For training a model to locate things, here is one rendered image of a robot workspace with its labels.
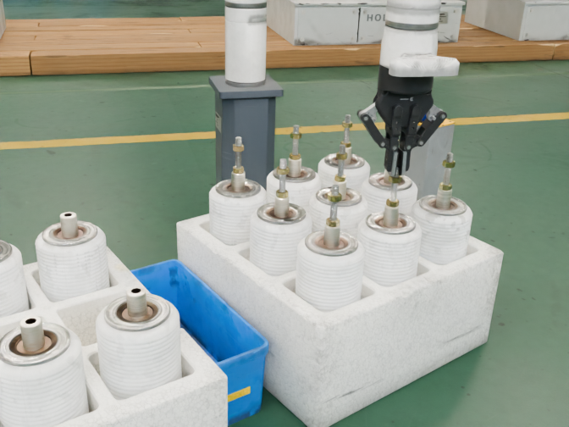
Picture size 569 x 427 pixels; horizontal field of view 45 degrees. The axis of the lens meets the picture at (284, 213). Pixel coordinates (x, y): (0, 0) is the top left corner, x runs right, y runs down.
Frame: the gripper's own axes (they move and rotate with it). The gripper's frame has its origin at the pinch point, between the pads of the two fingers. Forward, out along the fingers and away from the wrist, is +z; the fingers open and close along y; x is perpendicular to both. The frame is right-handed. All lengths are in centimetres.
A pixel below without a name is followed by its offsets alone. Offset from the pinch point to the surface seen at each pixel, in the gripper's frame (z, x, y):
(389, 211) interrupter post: 7.5, 0.9, 0.6
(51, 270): 13, 2, 49
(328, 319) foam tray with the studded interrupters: 17.0, 13.7, 12.5
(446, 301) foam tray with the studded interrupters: 21.8, 4.2, -8.9
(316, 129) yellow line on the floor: 35, -121, -17
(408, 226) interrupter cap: 9.7, 1.9, -2.2
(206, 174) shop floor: 35, -85, 21
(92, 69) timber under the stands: 33, -200, 58
